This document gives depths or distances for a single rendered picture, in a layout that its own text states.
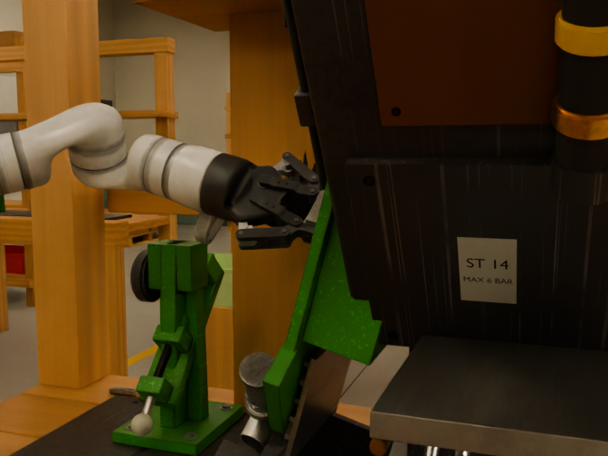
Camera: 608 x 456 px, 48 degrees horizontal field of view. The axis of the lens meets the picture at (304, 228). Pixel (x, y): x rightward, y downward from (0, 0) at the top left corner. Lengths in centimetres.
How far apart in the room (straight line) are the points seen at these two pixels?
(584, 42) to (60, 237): 100
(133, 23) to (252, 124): 1184
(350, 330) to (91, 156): 39
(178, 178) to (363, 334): 29
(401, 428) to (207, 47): 1171
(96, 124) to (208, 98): 1115
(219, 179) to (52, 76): 55
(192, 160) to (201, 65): 1132
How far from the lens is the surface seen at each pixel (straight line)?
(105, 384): 131
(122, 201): 128
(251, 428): 76
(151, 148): 82
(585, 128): 44
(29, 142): 86
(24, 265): 625
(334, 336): 66
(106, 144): 86
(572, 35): 42
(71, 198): 123
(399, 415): 46
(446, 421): 45
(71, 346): 128
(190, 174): 79
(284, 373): 65
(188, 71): 1221
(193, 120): 1211
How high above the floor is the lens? 130
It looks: 6 degrees down
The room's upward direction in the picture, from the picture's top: straight up
